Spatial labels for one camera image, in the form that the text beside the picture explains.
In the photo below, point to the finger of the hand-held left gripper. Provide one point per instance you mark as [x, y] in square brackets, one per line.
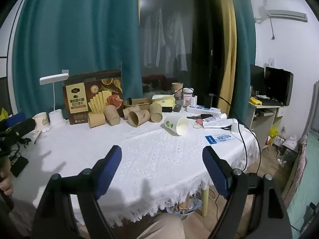
[15, 118]
[21, 127]

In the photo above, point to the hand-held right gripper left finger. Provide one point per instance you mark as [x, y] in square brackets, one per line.
[109, 169]

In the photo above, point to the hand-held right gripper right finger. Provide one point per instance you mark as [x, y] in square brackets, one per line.
[215, 171]

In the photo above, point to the white cup with green print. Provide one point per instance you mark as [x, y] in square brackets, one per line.
[173, 124]

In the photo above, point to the brown paper cup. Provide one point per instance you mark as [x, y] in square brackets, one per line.
[155, 112]
[140, 116]
[112, 115]
[97, 120]
[177, 88]
[129, 109]

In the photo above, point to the person's left hand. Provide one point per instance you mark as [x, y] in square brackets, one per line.
[6, 183]

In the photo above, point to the white mug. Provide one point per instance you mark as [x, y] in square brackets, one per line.
[41, 122]

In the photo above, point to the black phone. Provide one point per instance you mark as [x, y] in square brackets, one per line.
[18, 166]

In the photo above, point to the wooden table leg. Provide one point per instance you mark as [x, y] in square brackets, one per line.
[204, 201]

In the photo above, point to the blue and white packet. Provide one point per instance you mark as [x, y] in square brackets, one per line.
[219, 139]

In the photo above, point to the white lace tablecloth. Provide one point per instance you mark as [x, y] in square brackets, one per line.
[154, 159]

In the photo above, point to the white charger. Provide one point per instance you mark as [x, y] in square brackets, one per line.
[236, 125]

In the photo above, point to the pink small object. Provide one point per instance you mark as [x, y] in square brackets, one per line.
[199, 121]

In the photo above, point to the white tube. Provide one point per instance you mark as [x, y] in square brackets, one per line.
[215, 118]

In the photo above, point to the white desk lamp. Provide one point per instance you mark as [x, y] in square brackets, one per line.
[54, 78]

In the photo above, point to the white power strip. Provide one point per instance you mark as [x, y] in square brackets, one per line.
[203, 109]

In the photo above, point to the brown cracker box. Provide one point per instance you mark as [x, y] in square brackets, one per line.
[82, 99]

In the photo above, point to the yellow plastic bag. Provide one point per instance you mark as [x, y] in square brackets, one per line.
[273, 132]

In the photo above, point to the white computer desk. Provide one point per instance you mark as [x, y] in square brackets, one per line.
[264, 119]

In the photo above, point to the brown paper tray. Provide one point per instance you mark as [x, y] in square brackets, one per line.
[139, 102]

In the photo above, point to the small white bottle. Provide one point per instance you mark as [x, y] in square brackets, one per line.
[194, 101]

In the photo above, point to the white bottle with red label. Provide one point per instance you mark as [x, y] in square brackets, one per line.
[187, 98]

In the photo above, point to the small black box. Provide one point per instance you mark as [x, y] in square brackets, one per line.
[167, 109]

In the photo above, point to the yellow packet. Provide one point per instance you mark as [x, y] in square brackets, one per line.
[255, 101]

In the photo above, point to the yellow tissue box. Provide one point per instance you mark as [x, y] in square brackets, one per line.
[164, 101]

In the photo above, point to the bed with teal sheet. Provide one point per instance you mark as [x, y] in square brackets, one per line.
[307, 179]

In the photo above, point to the small black monitor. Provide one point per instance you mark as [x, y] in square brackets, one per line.
[256, 79]

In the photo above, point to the large black monitor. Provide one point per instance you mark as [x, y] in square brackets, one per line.
[278, 86]

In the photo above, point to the wide teal curtain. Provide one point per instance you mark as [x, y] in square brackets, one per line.
[74, 29]

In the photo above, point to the yellow curtain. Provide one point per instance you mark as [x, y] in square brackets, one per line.
[228, 42]

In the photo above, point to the narrow teal curtain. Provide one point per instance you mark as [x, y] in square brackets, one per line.
[244, 42]

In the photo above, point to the white hanging clothes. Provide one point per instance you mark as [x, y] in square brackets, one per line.
[174, 42]

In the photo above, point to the white air conditioner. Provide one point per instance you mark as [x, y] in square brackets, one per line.
[286, 15]

